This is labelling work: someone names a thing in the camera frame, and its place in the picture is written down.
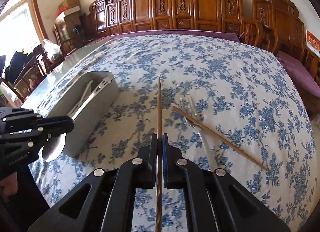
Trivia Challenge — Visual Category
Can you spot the blue floral tablecloth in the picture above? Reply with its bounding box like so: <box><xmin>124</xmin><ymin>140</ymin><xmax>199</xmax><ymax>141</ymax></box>
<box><xmin>30</xmin><ymin>34</ymin><xmax>319</xmax><ymax>231</ymax></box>

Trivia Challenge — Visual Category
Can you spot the metal spoon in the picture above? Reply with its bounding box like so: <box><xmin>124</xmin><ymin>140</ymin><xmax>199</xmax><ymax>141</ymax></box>
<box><xmin>41</xmin><ymin>76</ymin><xmax>113</xmax><ymax>162</ymax></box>

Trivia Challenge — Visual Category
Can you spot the dark wooden side chair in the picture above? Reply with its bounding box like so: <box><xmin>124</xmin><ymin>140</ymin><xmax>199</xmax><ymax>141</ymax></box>
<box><xmin>2</xmin><ymin>44</ymin><xmax>47</xmax><ymax>103</ymax></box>

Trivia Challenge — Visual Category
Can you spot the carved wooden bench back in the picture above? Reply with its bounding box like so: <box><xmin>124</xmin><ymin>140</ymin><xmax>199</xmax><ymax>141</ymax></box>
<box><xmin>88</xmin><ymin>0</ymin><xmax>305</xmax><ymax>59</ymax></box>

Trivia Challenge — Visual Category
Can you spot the cardboard box stack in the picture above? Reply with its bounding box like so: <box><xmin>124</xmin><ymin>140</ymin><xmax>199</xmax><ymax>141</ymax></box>
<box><xmin>53</xmin><ymin>0</ymin><xmax>82</xmax><ymax>44</ymax></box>

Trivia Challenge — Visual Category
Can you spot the grey metal utensil tray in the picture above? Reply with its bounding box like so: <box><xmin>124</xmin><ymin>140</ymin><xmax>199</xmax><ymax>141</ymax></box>
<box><xmin>41</xmin><ymin>70</ymin><xmax>121</xmax><ymax>159</ymax></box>

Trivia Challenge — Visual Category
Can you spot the cream plastic fork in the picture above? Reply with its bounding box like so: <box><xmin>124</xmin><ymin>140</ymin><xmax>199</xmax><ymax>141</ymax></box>
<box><xmin>67</xmin><ymin>80</ymin><xmax>93</xmax><ymax>117</ymax></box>

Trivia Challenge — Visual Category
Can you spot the carved wooden armchair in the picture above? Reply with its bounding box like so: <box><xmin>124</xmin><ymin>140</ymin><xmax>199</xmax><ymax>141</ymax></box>
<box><xmin>239</xmin><ymin>18</ymin><xmax>280</xmax><ymax>55</ymax></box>

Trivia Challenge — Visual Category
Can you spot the person's left hand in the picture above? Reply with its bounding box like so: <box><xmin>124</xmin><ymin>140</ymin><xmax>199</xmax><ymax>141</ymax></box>
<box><xmin>0</xmin><ymin>173</ymin><xmax>18</xmax><ymax>196</ymax></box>

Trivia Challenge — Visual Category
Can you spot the brown wooden chopstick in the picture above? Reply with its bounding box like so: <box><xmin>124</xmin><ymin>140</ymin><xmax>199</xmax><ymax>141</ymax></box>
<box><xmin>172</xmin><ymin>106</ymin><xmax>268</xmax><ymax>171</ymax></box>
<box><xmin>155</xmin><ymin>78</ymin><xmax>163</xmax><ymax>232</ymax></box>

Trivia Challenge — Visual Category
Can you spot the red card on shelf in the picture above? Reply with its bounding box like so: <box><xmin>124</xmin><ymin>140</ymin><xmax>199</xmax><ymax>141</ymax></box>
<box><xmin>306</xmin><ymin>30</ymin><xmax>320</xmax><ymax>55</ymax></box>

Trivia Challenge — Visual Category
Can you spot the metal fork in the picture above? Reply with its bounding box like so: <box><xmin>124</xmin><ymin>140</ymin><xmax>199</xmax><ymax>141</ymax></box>
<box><xmin>180</xmin><ymin>96</ymin><xmax>217</xmax><ymax>172</ymax></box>

